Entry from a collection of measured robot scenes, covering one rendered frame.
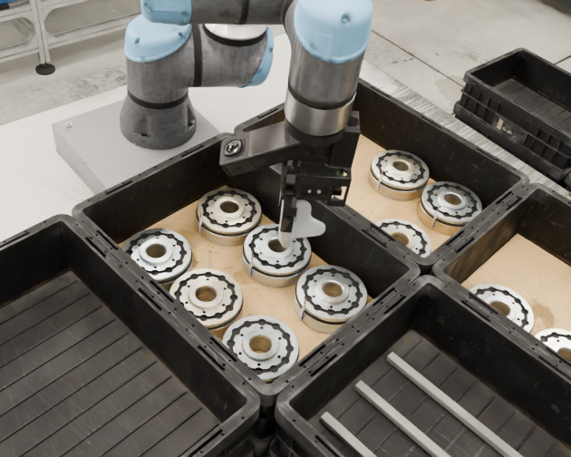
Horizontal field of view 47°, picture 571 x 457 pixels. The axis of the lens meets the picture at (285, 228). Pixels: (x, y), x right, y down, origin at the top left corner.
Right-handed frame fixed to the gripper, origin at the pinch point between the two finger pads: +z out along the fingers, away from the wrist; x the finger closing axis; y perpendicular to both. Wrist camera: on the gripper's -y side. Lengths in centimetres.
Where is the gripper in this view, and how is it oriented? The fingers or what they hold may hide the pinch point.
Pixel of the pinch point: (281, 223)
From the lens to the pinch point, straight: 91.2
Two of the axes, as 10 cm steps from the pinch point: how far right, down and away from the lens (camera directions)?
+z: -1.0, 6.2, 7.8
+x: 0.2, -7.8, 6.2
